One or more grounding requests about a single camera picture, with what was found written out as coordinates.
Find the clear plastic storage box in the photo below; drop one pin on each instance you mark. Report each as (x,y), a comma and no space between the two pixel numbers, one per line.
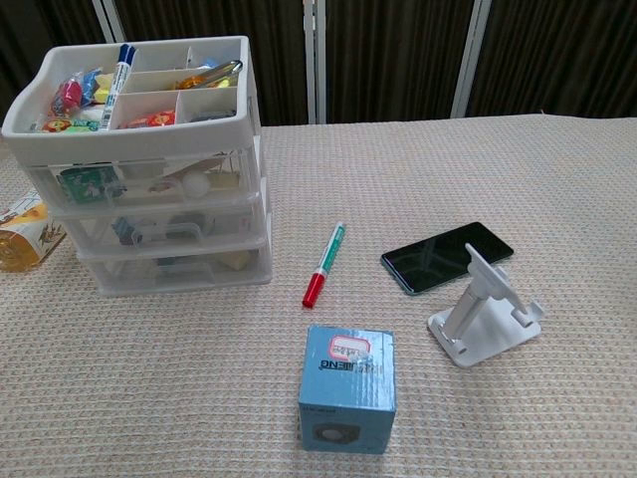
(144,169)

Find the clear plastic drawer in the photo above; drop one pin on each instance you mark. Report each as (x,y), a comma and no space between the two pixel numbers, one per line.
(189,284)

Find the blue cube cardboard box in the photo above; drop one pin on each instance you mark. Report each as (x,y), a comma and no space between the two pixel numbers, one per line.
(343,388)

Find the white plastic drawer organizer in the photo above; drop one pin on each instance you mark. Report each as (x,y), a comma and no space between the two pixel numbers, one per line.
(124,142)

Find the tan and yellow snack bag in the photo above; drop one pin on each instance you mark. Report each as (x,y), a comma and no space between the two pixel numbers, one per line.
(104,89)

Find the red capped whiteboard marker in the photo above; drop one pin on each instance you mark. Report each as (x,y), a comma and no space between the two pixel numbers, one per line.
(323,266)

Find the black smartphone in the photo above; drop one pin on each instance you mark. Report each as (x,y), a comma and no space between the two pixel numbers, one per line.
(428,259)

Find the gold binder clip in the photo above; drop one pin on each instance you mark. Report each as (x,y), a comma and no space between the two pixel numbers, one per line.
(224,180)

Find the white ping-pong ball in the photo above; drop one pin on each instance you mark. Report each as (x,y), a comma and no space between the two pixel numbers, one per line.
(195,185)

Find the wooden stick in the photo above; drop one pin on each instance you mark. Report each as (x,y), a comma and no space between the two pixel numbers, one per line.
(166,185)

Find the beige woven tablecloth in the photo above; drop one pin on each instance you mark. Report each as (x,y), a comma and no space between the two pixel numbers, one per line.
(497,199)

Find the white phone stand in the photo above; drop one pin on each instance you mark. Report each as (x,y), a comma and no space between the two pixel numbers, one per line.
(478,338)

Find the silver carabiner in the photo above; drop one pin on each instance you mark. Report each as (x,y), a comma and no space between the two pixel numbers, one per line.
(219,70)

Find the red lion snack packet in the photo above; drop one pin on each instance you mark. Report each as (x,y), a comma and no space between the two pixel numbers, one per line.
(154,119)

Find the black folding partition screen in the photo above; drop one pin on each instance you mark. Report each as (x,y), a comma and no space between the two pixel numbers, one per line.
(398,50)

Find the blue plastic piece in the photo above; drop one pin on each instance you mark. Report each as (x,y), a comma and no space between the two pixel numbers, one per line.
(209,63)

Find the green circuit board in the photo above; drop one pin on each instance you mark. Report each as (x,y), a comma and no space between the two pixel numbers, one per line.
(87,185)

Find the blue capped whiteboard marker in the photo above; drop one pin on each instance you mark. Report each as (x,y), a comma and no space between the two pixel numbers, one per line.
(117,84)

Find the blue candy packet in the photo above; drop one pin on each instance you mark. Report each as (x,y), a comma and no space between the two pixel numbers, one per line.
(90,84)

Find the green lion snack packet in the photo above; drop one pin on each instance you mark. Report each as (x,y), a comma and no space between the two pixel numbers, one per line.
(55,125)

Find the red candy packet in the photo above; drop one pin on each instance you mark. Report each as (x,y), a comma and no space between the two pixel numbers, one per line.
(69,94)

